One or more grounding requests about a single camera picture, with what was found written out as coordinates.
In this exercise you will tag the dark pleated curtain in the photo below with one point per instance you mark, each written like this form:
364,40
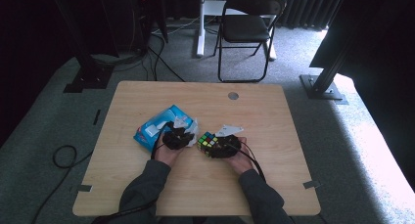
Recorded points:
303,8

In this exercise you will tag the dark equipment rack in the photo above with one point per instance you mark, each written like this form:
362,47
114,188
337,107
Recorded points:
143,15

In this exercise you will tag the blue wet wipe pack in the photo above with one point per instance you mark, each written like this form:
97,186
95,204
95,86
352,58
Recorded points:
153,129

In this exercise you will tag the black folding chair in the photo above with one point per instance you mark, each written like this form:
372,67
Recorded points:
244,28

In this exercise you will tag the grey round table cap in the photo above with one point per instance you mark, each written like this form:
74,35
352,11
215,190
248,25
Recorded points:
233,96

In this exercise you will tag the multicoloured puzzle cube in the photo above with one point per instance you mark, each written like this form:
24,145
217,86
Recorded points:
206,142

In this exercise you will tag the white desk frame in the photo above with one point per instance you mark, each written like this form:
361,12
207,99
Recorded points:
200,38

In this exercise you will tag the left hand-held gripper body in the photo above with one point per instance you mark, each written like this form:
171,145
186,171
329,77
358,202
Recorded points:
174,139

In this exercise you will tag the white wet wipe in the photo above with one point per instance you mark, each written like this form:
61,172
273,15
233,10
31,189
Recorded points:
194,129

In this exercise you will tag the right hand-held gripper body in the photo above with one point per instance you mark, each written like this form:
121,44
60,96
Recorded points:
225,147

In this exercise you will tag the person's right hand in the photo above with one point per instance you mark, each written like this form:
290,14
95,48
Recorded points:
244,160

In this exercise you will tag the black metal stand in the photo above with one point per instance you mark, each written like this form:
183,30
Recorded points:
88,77
321,85

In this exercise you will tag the grey tape piece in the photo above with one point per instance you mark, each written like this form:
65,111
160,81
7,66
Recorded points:
84,188
311,184

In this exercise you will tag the dark cloth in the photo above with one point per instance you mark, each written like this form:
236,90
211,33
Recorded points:
375,28

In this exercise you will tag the person's left hand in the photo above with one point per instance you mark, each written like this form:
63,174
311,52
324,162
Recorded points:
168,155

